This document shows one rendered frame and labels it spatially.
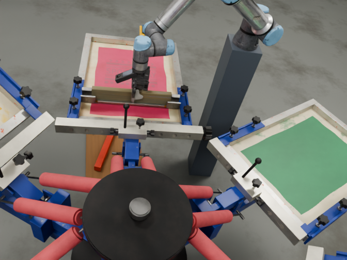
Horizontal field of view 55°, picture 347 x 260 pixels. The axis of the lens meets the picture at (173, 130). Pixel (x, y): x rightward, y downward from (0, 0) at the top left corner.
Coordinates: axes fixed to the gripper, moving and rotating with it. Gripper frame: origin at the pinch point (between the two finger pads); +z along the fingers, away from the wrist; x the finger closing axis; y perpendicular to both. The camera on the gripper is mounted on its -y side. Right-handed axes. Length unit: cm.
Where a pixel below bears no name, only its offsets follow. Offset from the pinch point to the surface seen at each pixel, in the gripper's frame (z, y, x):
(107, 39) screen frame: 3, -15, 57
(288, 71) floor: 101, 198, 186
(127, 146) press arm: -3.3, -1.8, -36.2
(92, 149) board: 99, -24, 46
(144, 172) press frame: -31, 2, -70
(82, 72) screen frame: 1.8, -27.1, 20.2
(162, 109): 5.3, 16.8, -1.6
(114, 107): 5.3, -8.4, -2.5
